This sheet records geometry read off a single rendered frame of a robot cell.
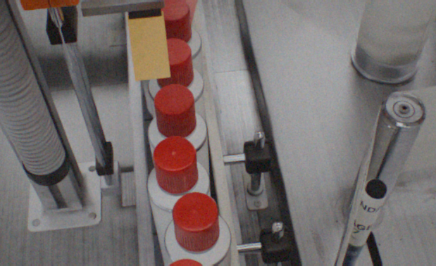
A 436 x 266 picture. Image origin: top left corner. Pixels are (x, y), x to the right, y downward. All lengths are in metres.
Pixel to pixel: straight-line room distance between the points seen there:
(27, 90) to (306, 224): 0.37
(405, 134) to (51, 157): 0.28
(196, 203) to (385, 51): 0.39
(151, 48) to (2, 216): 0.34
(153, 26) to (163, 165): 0.12
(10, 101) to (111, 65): 0.48
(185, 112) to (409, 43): 0.34
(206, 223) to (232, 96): 0.41
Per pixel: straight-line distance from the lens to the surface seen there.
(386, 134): 0.52
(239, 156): 0.65
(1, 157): 0.80
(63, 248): 0.71
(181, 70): 0.51
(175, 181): 0.45
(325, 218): 0.66
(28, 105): 0.39
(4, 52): 0.35
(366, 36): 0.74
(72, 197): 0.70
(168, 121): 0.48
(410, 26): 0.71
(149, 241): 0.55
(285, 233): 0.60
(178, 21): 0.54
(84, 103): 0.54
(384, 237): 0.66
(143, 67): 0.50
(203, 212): 0.42
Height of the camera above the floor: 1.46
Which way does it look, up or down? 55 degrees down
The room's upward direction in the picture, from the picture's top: 2 degrees counter-clockwise
